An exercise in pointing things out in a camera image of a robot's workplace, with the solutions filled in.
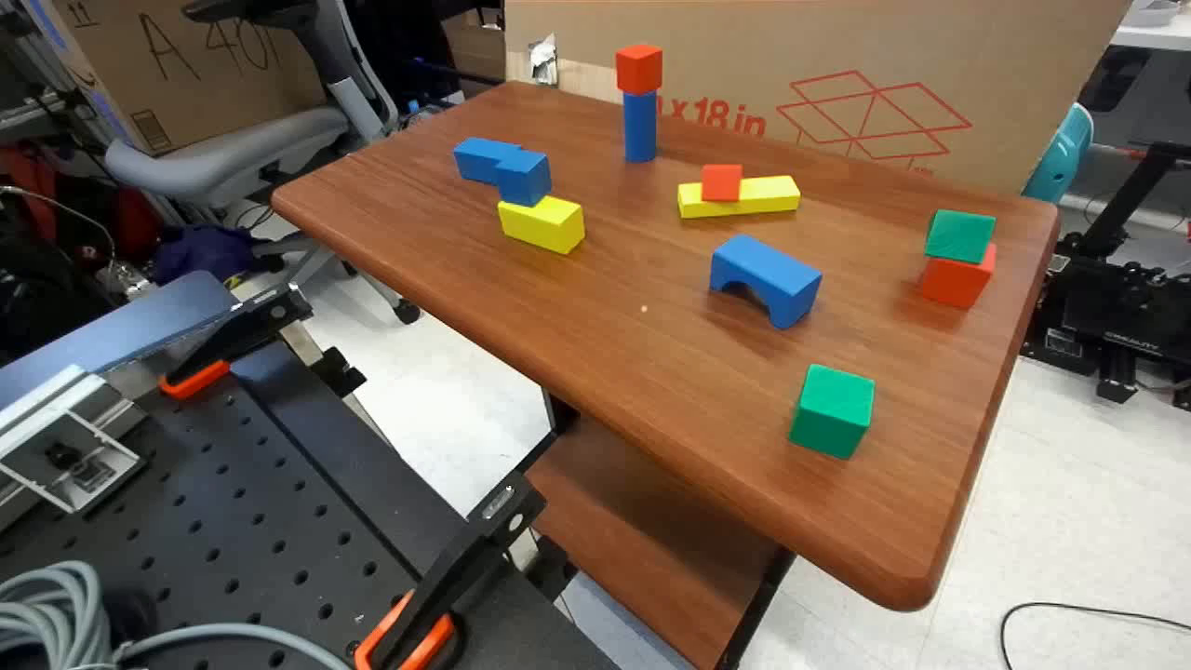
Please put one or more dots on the blue rectangular foam block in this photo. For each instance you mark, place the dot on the blue rectangular foam block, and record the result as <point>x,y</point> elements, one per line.
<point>477,158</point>

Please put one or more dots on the short yellow foam block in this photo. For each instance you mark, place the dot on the short yellow foam block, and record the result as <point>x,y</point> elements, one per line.
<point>540,224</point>

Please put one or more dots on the blue foam arch block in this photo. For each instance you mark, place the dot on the blue foam arch block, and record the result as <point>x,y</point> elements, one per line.
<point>767,275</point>

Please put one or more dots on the red cube on yellow block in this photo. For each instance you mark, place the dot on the red cube on yellow block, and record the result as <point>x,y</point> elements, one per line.
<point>723,183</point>

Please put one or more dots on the blue foam pillar block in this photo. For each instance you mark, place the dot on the blue foam pillar block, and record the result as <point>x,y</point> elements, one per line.
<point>643,127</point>

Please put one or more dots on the long yellow foam block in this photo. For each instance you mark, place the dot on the long yellow foam block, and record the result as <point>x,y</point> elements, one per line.
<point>767,195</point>

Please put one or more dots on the red block under green block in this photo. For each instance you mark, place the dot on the red block under green block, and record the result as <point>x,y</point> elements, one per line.
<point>953,283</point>

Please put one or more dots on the green block on red block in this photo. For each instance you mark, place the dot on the green block on red block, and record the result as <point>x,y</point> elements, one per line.
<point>960,236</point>

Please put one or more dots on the green foam cube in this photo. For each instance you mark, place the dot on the green foam cube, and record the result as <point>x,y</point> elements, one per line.
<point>831,410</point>

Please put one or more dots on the red cube on blue pillar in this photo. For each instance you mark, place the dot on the red cube on blue pillar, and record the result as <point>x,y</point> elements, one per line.
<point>637,70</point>

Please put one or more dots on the black orange bar clamp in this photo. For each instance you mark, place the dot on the black orange bar clamp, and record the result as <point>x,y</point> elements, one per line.
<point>453,578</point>
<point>235,339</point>

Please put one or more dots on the black perforated breadboard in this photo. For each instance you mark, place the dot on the black perforated breadboard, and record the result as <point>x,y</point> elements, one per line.
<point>246,523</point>

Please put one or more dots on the large printed cardboard box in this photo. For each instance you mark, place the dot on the large printed cardboard box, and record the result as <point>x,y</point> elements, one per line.
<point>869,50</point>

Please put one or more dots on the purple cloth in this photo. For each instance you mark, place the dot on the purple cloth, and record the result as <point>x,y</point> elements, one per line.
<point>205,252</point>

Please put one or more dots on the gray office chair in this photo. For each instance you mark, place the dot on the gray office chair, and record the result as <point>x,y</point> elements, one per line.
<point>225,153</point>

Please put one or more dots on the blue gray metal plate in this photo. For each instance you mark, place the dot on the blue gray metal plate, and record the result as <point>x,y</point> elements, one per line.
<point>113,328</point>

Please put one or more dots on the cardboard box with handwriting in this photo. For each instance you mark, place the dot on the cardboard box with handwriting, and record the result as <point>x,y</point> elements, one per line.
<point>189,61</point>

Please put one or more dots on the teal chair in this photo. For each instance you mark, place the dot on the teal chair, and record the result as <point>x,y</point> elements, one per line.
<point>1064,153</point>

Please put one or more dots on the black equipment rack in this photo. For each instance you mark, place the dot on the black equipment rack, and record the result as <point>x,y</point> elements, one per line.
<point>1117,312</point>

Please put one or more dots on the wooden table pedestal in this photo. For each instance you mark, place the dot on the wooden table pedestal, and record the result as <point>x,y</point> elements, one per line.
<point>646,547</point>

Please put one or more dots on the aluminum extrusion bracket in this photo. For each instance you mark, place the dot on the aluminum extrusion bracket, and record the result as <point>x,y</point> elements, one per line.
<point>63,442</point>

